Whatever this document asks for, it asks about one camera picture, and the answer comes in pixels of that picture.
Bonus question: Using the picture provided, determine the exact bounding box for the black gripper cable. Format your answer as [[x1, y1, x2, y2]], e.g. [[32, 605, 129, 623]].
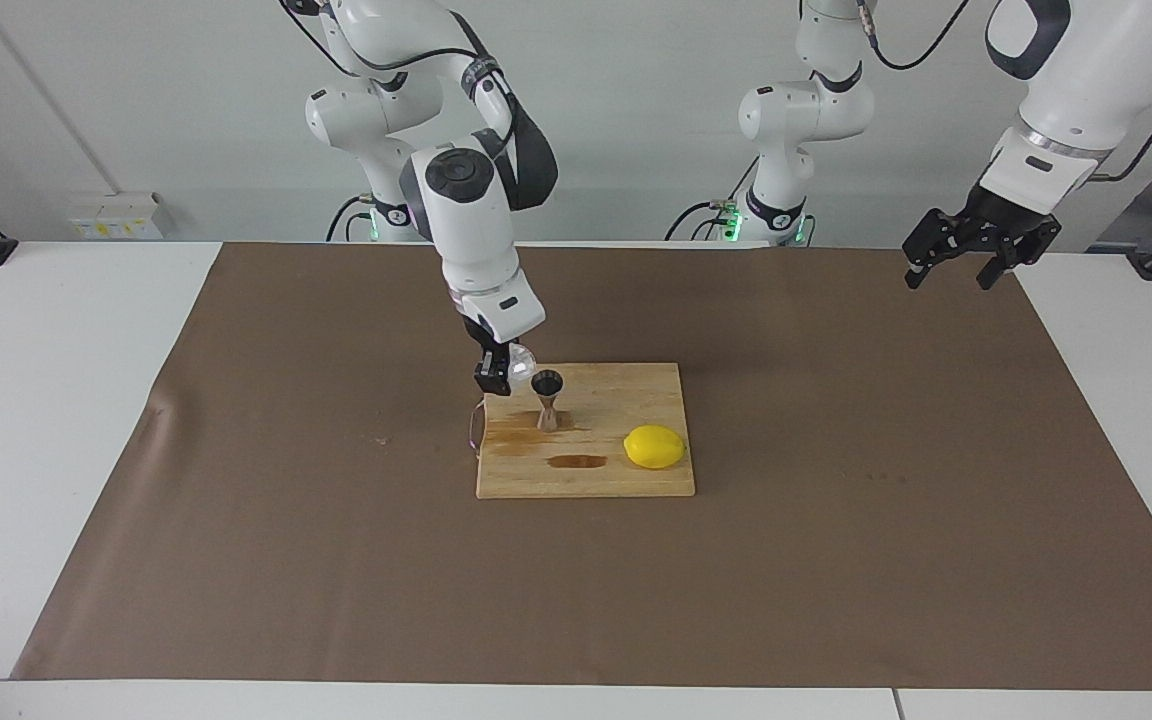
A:
[[281, 0, 497, 121], [854, 0, 1152, 185]]

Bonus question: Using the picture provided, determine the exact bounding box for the black base cable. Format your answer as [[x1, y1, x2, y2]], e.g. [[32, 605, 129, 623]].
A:
[[664, 155, 762, 243], [324, 195, 377, 243]]

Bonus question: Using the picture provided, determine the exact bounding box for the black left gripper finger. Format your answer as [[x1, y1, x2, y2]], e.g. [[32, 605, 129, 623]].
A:
[[978, 225, 1062, 291], [903, 208, 977, 291]]

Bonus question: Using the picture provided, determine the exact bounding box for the yellow lemon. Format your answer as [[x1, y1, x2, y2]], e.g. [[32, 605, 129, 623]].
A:
[[623, 424, 687, 470]]

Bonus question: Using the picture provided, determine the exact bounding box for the steel jigger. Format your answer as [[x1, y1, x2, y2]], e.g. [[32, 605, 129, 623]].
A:
[[531, 370, 565, 433]]

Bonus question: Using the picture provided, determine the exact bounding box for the white socket box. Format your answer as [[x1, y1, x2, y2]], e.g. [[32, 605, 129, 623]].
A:
[[66, 192, 165, 241]]

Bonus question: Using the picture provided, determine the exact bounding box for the brown paper table mat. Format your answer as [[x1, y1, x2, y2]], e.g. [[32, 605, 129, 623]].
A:
[[11, 243, 1152, 691]]

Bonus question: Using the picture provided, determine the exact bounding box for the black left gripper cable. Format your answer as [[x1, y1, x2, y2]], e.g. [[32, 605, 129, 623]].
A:
[[854, 0, 1152, 185]]

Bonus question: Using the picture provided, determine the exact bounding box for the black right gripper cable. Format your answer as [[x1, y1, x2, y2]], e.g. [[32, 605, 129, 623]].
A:
[[281, 0, 497, 121]]

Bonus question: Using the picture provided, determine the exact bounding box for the wooden cutting board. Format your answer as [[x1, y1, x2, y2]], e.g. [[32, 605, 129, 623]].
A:
[[468, 362, 697, 499]]

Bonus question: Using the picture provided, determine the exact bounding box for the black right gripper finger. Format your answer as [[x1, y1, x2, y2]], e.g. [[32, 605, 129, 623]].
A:
[[474, 348, 514, 398]]

